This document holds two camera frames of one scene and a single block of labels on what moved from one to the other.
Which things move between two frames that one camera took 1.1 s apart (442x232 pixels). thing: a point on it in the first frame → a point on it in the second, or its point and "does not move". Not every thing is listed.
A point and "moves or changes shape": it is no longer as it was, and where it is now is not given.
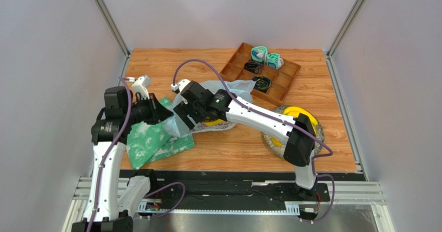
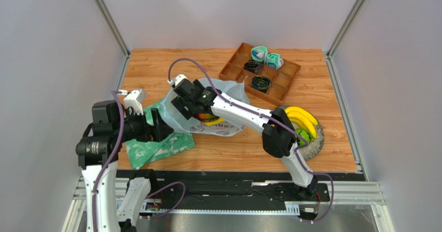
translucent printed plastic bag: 178,125 moves or changes shape
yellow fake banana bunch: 294,111 does not move
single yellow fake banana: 213,122 does not move
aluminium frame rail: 355,193 does not move
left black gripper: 157,112 → 149,131
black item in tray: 253,66 does not move
